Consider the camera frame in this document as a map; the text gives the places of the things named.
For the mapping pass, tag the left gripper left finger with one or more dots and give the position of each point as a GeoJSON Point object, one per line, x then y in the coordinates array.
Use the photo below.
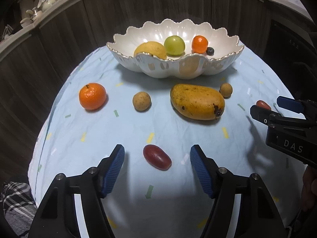
{"type": "Point", "coordinates": [110, 168]}

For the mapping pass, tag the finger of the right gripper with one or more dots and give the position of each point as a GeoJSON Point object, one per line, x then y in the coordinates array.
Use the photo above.
{"type": "Point", "coordinates": [265, 116]}
{"type": "Point", "coordinates": [290, 104]}

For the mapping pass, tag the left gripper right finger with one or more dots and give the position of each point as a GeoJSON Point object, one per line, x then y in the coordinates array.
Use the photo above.
{"type": "Point", "coordinates": [206, 170]}

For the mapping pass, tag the red grape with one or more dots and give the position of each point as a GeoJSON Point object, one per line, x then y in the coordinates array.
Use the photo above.
{"type": "Point", "coordinates": [263, 104]}
{"type": "Point", "coordinates": [156, 157]}

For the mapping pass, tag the brown longan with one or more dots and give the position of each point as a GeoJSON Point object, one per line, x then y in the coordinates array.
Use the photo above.
{"type": "Point", "coordinates": [141, 101]}
{"type": "Point", "coordinates": [226, 90]}

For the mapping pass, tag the dark blueberry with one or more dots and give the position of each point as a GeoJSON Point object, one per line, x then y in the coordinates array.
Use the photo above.
{"type": "Point", "coordinates": [210, 51]}

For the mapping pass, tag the small orange tangerine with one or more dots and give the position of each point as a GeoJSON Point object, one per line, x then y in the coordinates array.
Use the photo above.
{"type": "Point", "coordinates": [199, 44]}

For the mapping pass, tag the person right hand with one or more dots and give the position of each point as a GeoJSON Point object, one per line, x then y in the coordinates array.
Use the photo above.
{"type": "Point", "coordinates": [308, 193]}

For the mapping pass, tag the light blue patterned tablecloth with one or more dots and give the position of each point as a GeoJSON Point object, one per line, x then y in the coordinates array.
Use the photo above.
{"type": "Point", "coordinates": [146, 201]}

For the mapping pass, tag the yellow mango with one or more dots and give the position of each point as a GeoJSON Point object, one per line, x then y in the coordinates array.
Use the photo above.
{"type": "Point", "coordinates": [197, 102]}

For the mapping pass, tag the white scalloped ceramic bowl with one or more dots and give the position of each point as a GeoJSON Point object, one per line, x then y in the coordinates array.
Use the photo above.
{"type": "Point", "coordinates": [189, 65]}

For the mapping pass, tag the large orange tangerine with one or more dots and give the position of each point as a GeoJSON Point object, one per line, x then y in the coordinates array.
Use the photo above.
{"type": "Point", "coordinates": [92, 96]}

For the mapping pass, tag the plaid cloth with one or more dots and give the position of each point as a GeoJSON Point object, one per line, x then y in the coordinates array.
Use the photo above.
{"type": "Point", "coordinates": [18, 207]}

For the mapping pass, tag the green round fruit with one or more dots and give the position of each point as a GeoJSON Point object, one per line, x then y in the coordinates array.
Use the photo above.
{"type": "Point", "coordinates": [174, 46]}

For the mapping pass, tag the yellow lemon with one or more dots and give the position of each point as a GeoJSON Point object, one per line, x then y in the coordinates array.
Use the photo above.
{"type": "Point", "coordinates": [153, 48]}

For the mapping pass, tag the white teapot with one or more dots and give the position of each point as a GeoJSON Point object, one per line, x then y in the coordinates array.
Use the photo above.
{"type": "Point", "coordinates": [48, 4]}

